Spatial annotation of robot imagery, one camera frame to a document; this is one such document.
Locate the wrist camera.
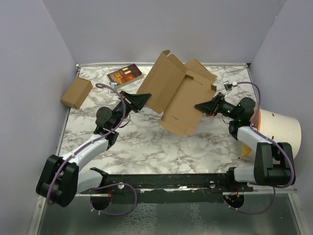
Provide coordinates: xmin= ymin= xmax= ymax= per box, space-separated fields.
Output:
xmin=223 ymin=81 xmax=238 ymax=92
xmin=109 ymin=82 xmax=117 ymax=94

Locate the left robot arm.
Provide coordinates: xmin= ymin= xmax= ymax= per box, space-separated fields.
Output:
xmin=36 ymin=91 xmax=151 ymax=207

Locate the small closed cardboard box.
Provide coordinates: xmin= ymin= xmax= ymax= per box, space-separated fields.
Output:
xmin=60 ymin=77 xmax=92 ymax=110

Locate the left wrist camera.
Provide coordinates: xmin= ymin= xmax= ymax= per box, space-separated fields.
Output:
xmin=109 ymin=82 xmax=117 ymax=94

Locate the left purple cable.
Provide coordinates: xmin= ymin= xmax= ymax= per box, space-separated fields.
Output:
xmin=46 ymin=83 xmax=139 ymax=216

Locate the white cylinder drum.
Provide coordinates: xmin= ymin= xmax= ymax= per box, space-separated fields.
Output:
xmin=237 ymin=109 xmax=301 ymax=162

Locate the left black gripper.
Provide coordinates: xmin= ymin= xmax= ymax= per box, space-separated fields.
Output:
xmin=111 ymin=91 xmax=152 ymax=129

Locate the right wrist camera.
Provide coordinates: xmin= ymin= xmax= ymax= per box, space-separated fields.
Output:
xmin=223 ymin=81 xmax=238 ymax=92

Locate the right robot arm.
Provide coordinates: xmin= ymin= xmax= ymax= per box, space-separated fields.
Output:
xmin=195 ymin=93 xmax=295 ymax=191

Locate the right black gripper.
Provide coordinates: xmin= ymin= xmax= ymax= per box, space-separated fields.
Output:
xmin=195 ymin=93 xmax=239 ymax=120

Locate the dark orange book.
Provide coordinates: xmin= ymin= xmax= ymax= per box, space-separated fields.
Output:
xmin=107 ymin=64 xmax=143 ymax=88

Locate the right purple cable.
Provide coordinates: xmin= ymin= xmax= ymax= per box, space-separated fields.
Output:
xmin=224 ymin=81 xmax=296 ymax=215

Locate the purple cable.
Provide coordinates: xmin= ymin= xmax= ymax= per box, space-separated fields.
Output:
xmin=46 ymin=83 xmax=139 ymax=216
xmin=224 ymin=81 xmax=296 ymax=215

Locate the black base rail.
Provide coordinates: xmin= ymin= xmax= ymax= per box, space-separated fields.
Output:
xmin=81 ymin=171 xmax=253 ymax=204

